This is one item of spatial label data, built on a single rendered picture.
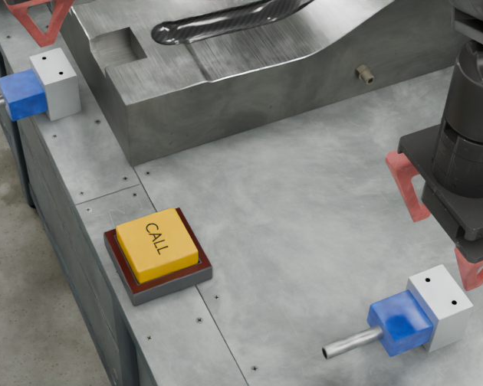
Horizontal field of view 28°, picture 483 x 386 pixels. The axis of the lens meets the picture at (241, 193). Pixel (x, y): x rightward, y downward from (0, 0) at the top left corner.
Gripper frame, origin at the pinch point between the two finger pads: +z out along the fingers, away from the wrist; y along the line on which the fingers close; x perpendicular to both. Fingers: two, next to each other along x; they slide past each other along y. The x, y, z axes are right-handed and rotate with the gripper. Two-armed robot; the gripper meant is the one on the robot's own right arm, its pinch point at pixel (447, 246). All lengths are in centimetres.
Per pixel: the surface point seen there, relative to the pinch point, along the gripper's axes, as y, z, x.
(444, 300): -0.7, 7.1, -0.7
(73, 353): 62, 91, 22
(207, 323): 8.7, 12.3, 17.7
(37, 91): 39.9, 7.7, 23.6
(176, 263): 14.0, 9.3, 18.4
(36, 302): 75, 91, 25
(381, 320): 0.4, 8.4, 4.7
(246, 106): 29.5, 8.2, 4.2
